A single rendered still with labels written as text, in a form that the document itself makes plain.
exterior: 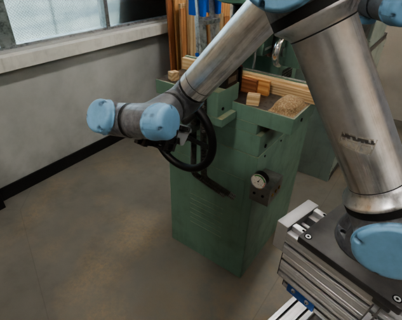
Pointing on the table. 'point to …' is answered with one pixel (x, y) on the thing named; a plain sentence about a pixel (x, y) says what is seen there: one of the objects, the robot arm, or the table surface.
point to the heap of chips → (289, 105)
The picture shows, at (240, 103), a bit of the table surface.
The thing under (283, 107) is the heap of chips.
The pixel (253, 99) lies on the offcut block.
